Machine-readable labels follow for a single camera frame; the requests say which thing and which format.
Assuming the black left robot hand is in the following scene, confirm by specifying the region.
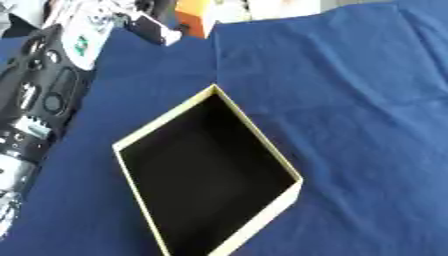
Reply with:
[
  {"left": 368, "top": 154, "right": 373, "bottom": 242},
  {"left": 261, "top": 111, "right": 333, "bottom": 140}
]
[{"left": 113, "top": 0, "right": 184, "bottom": 47}]

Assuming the tan cardboard box black inside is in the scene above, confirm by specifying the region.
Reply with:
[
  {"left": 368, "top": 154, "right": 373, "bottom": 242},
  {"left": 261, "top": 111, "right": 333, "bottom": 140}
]
[{"left": 110, "top": 83, "right": 305, "bottom": 256}]

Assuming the orange block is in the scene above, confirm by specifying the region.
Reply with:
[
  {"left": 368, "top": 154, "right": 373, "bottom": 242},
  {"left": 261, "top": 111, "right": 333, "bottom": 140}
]
[{"left": 173, "top": 0, "right": 217, "bottom": 40}]

